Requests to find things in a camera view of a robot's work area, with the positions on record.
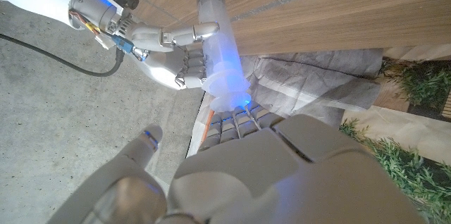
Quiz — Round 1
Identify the printed fabric backdrop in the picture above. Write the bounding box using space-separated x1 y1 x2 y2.
186 47 451 224

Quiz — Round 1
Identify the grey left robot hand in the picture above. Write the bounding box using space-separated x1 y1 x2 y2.
45 104 429 224

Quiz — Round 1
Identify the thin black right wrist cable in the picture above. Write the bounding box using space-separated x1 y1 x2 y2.
0 32 125 77

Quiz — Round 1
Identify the large clear plastic syringe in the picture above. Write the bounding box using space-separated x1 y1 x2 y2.
196 0 253 113

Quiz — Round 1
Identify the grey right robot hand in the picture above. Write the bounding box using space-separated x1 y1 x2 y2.
68 0 221 91

